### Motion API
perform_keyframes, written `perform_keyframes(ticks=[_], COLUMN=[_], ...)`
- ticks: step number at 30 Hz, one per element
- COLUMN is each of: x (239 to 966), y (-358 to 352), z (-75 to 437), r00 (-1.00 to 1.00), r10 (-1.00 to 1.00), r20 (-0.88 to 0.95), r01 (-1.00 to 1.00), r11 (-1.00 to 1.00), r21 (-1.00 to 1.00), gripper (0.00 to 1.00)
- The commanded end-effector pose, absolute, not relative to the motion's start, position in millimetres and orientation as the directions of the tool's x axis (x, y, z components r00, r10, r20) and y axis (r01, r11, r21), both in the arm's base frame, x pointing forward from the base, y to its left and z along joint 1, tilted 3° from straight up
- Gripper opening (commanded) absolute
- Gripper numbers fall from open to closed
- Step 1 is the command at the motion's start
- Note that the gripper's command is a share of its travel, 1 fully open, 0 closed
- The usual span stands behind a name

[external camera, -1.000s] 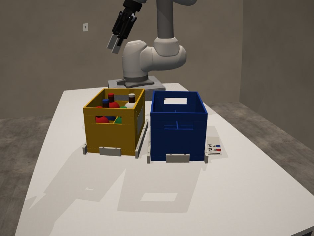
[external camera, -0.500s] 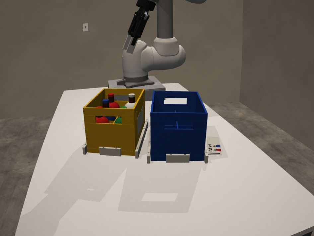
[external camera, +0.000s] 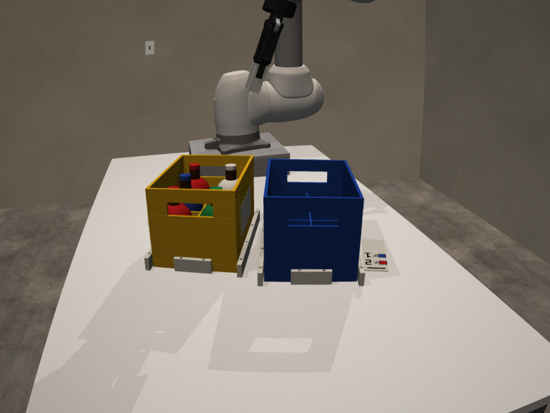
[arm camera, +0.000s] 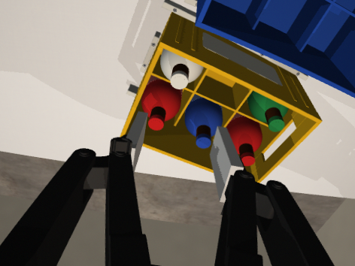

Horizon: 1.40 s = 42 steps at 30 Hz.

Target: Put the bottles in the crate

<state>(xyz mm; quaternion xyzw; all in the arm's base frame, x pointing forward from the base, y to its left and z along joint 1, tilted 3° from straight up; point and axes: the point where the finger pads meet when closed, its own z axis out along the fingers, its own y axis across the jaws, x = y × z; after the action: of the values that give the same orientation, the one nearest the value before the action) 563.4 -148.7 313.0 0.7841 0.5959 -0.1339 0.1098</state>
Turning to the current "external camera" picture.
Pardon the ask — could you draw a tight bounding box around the cream white bottle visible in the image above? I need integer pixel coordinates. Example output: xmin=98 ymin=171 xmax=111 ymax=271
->
xmin=218 ymin=163 xmax=238 ymax=190

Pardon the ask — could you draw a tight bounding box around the dark blue crate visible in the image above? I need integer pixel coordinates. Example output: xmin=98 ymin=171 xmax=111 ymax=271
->
xmin=263 ymin=159 xmax=364 ymax=282

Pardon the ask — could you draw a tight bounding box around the blue bottle with grey label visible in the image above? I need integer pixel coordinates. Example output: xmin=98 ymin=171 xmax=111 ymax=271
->
xmin=180 ymin=173 xmax=203 ymax=212

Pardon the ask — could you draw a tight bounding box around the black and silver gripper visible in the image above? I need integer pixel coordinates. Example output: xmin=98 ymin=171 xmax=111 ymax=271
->
xmin=245 ymin=0 xmax=297 ymax=94

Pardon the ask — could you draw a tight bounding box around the beige paper pick list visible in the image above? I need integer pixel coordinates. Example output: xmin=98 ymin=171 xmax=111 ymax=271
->
xmin=362 ymin=239 xmax=388 ymax=272

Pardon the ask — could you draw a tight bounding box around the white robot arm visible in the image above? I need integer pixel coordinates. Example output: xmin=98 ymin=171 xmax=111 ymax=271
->
xmin=203 ymin=0 xmax=324 ymax=155

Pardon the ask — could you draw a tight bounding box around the brown crate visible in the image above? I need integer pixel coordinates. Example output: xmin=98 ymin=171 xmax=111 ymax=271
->
xmin=145 ymin=155 xmax=254 ymax=273

